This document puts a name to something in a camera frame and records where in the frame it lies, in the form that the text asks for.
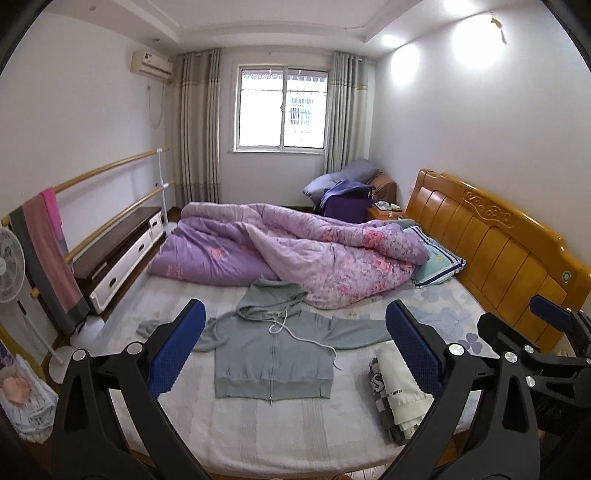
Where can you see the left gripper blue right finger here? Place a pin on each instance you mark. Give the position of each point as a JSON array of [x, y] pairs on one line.
[[420, 345]]

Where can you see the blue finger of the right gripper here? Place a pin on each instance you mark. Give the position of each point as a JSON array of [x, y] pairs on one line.
[[503, 338], [558, 317]]

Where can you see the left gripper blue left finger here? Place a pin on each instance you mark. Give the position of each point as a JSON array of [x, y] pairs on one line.
[[169, 346]]

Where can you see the upper wooden ballet bar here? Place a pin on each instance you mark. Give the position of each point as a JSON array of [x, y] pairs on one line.
[[108, 167]]

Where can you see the pink and grey towel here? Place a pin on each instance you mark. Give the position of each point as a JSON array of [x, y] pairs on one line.
[[38, 226]]

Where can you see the lower wooden ballet bar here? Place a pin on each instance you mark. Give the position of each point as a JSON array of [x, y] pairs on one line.
[[86, 242]]

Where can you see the dark purple folded blanket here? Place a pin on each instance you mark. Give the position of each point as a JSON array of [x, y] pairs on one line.
[[347, 201]]

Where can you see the white dark-topped low cabinet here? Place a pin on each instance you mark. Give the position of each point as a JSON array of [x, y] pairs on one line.
[[102, 269]]

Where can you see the wooden headboard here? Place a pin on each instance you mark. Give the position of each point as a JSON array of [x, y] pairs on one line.
[[510, 256]]

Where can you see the teal blue-striped pillow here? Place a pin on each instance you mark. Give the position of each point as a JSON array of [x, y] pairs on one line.
[[442, 264]]

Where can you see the left striped curtain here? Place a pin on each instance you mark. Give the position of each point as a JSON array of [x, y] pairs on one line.
[[194, 142]]

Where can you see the grey zip hoodie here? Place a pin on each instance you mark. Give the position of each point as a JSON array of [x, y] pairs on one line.
[[270, 348]]

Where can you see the white bar support pole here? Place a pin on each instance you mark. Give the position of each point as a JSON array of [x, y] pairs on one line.
[[167, 225]]

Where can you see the grey patterned folded garment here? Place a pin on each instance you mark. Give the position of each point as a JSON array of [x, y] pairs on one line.
[[383, 405]]

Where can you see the wooden ballet bar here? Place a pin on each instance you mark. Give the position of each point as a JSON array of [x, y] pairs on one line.
[[86, 242], [108, 167]]

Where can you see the striped curtain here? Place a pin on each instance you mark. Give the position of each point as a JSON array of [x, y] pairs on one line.
[[347, 110], [194, 142]]

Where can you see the printed bag on floor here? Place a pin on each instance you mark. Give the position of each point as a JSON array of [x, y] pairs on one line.
[[28, 402]]

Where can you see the right striped curtain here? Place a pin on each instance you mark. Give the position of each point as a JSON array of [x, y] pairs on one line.
[[347, 110]]

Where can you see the grey-blue pillow pile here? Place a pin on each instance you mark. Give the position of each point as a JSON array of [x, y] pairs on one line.
[[361, 170]]

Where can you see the white wall air conditioner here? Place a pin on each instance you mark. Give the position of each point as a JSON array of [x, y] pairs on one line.
[[151, 65]]

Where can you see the white standing fan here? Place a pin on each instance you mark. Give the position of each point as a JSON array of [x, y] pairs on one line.
[[12, 280]]

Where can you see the wooden nightstand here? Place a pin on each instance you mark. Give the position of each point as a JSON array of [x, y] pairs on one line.
[[385, 205]]

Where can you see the purple floral quilt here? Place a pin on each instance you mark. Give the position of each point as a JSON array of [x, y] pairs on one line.
[[336, 263]]

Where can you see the window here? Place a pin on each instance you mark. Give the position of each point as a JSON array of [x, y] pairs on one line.
[[281, 108]]

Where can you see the white snap-button jacket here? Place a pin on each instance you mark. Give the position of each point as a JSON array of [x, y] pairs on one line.
[[389, 355]]

